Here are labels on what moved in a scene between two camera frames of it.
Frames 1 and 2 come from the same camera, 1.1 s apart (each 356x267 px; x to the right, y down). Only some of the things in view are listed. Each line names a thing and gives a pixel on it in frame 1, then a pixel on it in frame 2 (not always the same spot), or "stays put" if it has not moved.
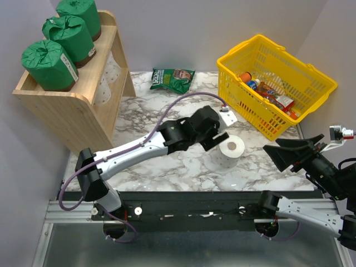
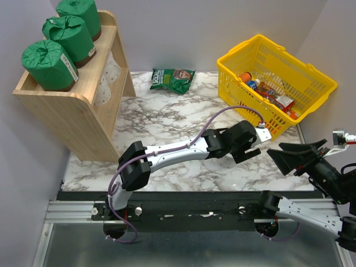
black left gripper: [212, 141] -> [240, 156]
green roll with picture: [45, 63] stays put
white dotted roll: [104, 92] stays put
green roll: [85, 10] stays put
